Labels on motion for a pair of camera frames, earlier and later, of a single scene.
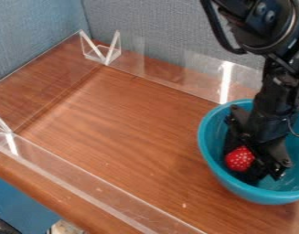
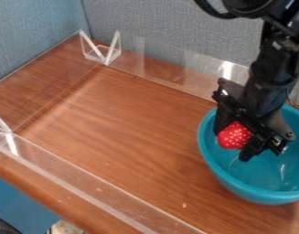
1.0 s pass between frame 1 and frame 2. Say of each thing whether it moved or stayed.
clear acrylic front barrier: stayed
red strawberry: moved
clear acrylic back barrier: stayed
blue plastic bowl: stayed
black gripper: moved
